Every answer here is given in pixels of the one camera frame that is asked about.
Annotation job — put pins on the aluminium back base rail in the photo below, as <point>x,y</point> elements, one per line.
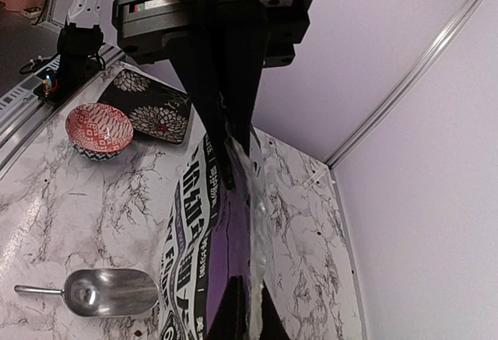
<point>352,262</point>

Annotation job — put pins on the silver metal scoop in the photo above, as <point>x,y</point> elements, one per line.
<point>104,292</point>

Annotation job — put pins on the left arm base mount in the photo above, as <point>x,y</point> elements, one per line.
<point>78,51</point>

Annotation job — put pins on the purple puppy food bag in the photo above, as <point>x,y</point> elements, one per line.
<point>213,233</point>

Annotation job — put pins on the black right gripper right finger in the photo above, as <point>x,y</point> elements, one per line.
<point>272,327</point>

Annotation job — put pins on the aluminium left corner post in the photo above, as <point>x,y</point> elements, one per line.
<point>419,68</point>

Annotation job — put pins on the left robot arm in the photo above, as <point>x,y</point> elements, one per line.
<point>218,49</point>

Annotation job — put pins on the red patterned ceramic bowl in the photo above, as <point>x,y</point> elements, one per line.
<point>98,131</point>

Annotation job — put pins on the black floral square plate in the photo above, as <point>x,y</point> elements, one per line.
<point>154,109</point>

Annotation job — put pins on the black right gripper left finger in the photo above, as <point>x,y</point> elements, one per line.
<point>226,308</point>

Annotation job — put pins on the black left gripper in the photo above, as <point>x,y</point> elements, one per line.
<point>144,26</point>

